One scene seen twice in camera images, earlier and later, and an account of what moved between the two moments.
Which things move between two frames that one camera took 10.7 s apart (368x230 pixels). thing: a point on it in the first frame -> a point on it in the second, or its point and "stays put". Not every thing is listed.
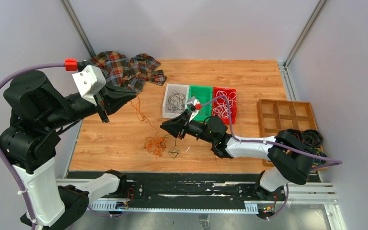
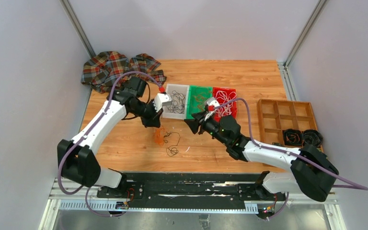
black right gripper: x=175 y=126 -> x=193 y=123
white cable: x=221 y=109 stays put
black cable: x=176 y=102 stays put
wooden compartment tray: x=275 y=116 stays put
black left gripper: x=114 y=103 -> x=154 y=120
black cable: x=176 y=99 stays put
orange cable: x=156 y=144 -> x=200 y=98
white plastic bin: x=176 y=98 stays put
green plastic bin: x=203 y=94 stays put
